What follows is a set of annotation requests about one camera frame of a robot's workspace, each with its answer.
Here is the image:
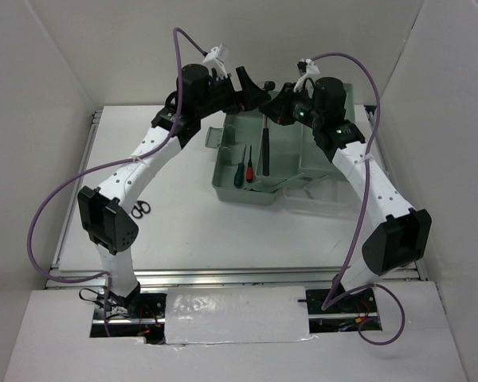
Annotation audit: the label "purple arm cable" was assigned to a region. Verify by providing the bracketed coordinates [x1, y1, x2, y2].
[312, 52, 406, 346]
[26, 26, 210, 337]

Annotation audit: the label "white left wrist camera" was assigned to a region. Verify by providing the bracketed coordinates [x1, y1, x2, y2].
[202, 44, 229, 78]

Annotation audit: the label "red handled screwdriver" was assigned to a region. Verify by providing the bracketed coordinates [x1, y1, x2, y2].
[245, 146, 254, 183]

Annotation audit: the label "white foil cover sheet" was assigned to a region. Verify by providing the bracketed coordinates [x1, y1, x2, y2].
[164, 286, 310, 345]

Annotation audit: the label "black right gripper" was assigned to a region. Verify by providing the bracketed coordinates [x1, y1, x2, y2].
[260, 82, 323, 129]

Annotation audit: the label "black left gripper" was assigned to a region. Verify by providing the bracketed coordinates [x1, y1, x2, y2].
[194, 66, 270, 119]

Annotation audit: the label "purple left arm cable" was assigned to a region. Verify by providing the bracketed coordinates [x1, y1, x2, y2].
[26, 26, 210, 337]

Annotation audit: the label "black handled scissors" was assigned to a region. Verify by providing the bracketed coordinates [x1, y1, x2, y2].
[131, 200, 151, 219]

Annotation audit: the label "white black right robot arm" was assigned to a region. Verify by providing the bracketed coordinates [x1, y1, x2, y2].
[260, 77, 432, 312]

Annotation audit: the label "green cantilever toolbox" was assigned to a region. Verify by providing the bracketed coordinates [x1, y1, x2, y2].
[205, 81, 360, 207]

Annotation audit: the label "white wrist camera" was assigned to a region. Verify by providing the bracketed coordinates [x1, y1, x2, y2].
[294, 59, 321, 92]
[202, 44, 229, 78]

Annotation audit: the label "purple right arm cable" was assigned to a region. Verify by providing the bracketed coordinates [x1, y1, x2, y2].
[312, 52, 406, 346]

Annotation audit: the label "small hammer black handle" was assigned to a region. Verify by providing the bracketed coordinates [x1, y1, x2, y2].
[261, 81, 276, 177]

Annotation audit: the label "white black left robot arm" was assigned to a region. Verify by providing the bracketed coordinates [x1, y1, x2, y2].
[77, 64, 275, 318]

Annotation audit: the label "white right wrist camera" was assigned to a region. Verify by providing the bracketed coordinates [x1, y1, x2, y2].
[294, 59, 321, 92]

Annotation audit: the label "large green handled screwdriver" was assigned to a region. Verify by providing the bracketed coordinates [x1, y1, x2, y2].
[233, 147, 246, 189]

